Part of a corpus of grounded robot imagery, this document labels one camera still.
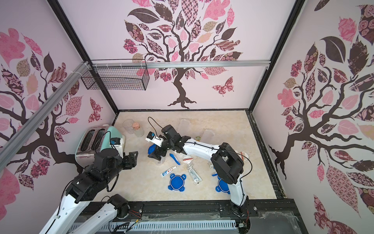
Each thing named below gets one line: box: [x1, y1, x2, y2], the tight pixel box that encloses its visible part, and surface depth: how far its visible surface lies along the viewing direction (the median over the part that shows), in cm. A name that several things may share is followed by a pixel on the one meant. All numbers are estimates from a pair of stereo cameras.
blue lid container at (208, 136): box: [201, 128, 216, 144], surface depth 103 cm
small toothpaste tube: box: [160, 165, 177, 178], surface depth 89 cm
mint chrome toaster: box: [74, 124, 122, 169], surface depth 83 cm
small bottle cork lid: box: [132, 121, 141, 131], surface depth 100 cm
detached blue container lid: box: [211, 173, 231, 195], surface depth 83 cm
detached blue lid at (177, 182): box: [167, 173, 187, 192], surface depth 85 cm
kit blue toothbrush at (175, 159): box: [169, 153, 181, 166], surface depth 94 cm
